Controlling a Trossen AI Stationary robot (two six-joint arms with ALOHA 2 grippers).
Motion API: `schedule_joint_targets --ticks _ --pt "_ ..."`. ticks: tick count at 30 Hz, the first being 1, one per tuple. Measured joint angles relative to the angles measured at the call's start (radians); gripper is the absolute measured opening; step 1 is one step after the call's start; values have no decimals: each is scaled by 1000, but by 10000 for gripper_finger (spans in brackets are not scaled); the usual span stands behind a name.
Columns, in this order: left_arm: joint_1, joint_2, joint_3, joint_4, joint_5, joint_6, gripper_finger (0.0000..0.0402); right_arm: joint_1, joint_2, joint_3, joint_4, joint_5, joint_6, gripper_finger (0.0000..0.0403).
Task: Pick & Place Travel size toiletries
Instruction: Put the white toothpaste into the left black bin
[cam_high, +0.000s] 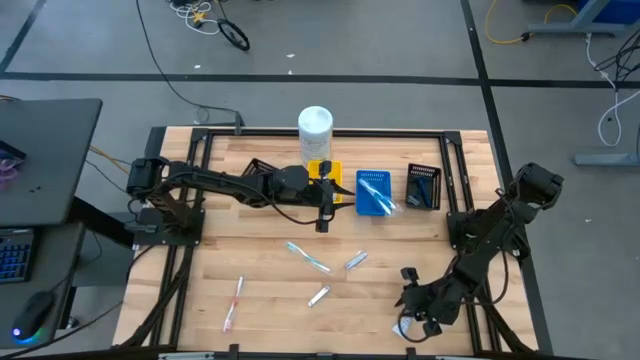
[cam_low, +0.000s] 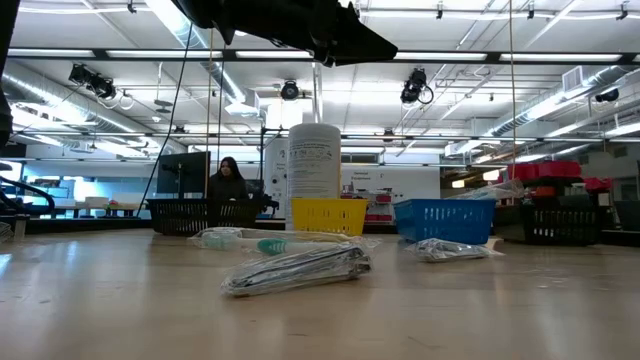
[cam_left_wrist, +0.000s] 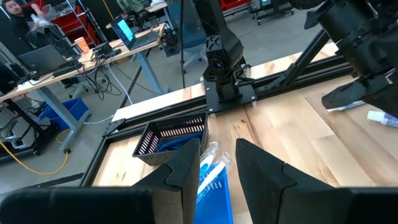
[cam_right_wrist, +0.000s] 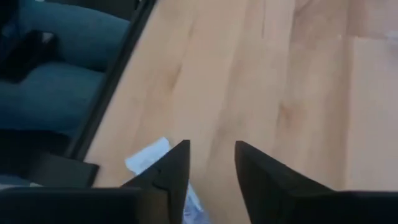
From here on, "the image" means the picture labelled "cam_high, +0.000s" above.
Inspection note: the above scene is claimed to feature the white floor cable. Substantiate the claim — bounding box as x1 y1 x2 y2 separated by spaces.
584 32 640 149

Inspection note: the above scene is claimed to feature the black computer mouse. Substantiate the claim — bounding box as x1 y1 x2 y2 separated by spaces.
10 291 55 346

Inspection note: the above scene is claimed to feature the blue disposable razor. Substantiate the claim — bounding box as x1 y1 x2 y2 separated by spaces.
407 175 432 208

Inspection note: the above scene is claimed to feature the grey desk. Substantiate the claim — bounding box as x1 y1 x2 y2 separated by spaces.
0 222 86 351

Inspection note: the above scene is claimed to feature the toothpaste tube with white cap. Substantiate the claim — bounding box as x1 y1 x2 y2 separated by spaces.
344 250 369 272

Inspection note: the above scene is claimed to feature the yellow wire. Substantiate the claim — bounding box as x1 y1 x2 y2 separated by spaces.
88 144 132 174

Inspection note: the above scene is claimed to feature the grey desk leg base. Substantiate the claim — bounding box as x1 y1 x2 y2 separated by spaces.
522 0 640 40

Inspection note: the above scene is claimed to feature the white cable bundle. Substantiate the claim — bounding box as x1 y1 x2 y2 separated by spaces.
168 0 221 36

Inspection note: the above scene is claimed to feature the black cable coil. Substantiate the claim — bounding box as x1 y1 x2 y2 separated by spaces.
217 18 251 52

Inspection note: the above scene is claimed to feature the grey desk foot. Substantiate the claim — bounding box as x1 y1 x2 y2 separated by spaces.
573 152 640 167

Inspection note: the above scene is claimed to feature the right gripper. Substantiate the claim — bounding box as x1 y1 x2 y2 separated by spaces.
395 268 464 339

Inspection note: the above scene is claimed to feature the black phone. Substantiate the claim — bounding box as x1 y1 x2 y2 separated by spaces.
0 139 27 162

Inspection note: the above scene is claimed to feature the yellow floor cable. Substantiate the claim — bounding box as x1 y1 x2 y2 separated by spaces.
483 0 579 46

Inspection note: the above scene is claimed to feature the blue bin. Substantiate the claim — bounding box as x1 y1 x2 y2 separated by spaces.
579 0 640 25

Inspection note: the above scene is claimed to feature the black aluminium table frame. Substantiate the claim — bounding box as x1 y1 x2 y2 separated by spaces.
112 126 541 360

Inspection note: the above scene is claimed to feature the black floor cable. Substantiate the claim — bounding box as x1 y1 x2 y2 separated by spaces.
134 0 246 136

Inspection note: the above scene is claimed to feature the red toothbrush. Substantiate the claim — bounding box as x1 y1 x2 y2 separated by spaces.
222 275 245 334

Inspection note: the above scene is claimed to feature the black plastic basket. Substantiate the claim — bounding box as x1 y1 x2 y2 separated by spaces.
241 157 279 177
404 162 443 212

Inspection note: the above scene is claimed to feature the black cable bundle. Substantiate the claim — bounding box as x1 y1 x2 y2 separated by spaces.
593 27 640 89

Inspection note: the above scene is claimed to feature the white wipes canister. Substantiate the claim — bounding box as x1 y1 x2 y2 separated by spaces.
297 105 335 169

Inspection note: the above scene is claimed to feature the white toothbrush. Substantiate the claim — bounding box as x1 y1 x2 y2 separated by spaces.
369 187 404 214

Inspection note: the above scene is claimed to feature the black desk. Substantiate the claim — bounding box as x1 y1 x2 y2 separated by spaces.
0 98 104 229

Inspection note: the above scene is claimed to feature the silver toothpaste tube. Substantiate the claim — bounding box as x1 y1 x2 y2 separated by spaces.
392 317 415 339
306 284 333 308

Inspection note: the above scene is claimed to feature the green toothbrush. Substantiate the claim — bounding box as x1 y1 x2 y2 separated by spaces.
284 241 335 277

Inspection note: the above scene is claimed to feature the blue toothbrush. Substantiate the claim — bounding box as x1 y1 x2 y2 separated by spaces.
358 178 396 216

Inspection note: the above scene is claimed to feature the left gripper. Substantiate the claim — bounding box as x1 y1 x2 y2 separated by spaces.
279 159 358 235

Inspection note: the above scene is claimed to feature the black keyboard blue backlight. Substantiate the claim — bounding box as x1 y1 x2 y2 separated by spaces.
0 227 35 285

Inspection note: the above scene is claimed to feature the yellow plastic basket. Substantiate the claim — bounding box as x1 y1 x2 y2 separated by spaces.
307 159 345 205

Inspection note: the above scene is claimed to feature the blue plastic basket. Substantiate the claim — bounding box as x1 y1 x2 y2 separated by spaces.
355 169 393 217

